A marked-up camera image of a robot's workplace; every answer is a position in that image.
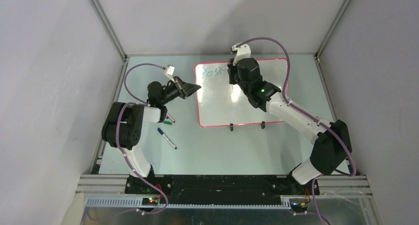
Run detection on red whiteboard marker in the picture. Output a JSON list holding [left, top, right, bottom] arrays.
[[167, 113, 176, 123]]

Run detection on pink framed whiteboard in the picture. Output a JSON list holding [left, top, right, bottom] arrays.
[[195, 61, 283, 128]]

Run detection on blue whiteboard marker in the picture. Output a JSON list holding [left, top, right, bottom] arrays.
[[158, 128, 177, 149]]

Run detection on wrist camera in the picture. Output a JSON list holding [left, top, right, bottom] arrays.
[[165, 65, 175, 82], [231, 44, 251, 66]]

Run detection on aluminium frame front rail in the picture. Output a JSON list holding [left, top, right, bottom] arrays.
[[76, 175, 372, 210]]

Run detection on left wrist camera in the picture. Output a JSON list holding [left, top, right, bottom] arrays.
[[165, 65, 175, 82]]

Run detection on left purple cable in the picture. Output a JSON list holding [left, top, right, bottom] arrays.
[[85, 63, 169, 219]]

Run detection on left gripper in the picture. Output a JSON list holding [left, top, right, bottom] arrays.
[[160, 76, 200, 105]]

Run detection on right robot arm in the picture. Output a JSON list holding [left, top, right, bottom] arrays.
[[227, 58, 352, 194]]

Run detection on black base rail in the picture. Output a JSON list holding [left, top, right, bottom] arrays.
[[125, 175, 320, 206]]

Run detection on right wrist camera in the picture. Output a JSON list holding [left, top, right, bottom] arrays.
[[231, 44, 251, 66]]

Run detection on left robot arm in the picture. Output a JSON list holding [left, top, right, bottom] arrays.
[[101, 76, 201, 194]]

